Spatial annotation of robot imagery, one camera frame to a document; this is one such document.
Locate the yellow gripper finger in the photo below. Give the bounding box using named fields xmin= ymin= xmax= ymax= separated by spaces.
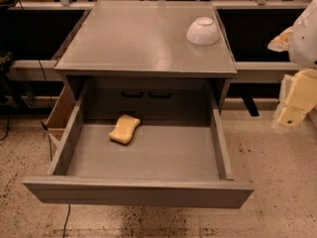
xmin=276 ymin=107 xmax=306 ymax=128

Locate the grey open top drawer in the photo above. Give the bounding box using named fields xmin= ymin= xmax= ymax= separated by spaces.
xmin=22 ymin=78 xmax=256 ymax=210

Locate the white upturned bowl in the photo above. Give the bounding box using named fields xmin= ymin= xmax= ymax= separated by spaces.
xmin=186 ymin=17 xmax=219 ymax=46

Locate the black handle left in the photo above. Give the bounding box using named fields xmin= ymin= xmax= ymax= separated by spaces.
xmin=122 ymin=88 xmax=144 ymax=98

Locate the black floor cable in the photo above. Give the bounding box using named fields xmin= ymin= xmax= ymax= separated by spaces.
xmin=61 ymin=203 xmax=72 ymax=238

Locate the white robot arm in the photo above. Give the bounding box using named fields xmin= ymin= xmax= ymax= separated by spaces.
xmin=267 ymin=0 xmax=317 ymax=130

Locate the grey cabinet with counter top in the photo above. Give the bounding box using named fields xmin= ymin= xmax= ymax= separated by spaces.
xmin=56 ymin=1 xmax=237 ymax=123

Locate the black handle right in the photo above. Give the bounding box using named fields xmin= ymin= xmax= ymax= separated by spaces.
xmin=149 ymin=89 xmax=172 ymax=98

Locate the yellow sponge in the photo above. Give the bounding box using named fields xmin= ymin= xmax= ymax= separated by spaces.
xmin=108 ymin=114 xmax=141 ymax=145

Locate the black handle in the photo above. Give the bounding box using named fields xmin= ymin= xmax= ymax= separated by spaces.
xmin=149 ymin=89 xmax=172 ymax=98
xmin=122 ymin=88 xmax=144 ymax=98

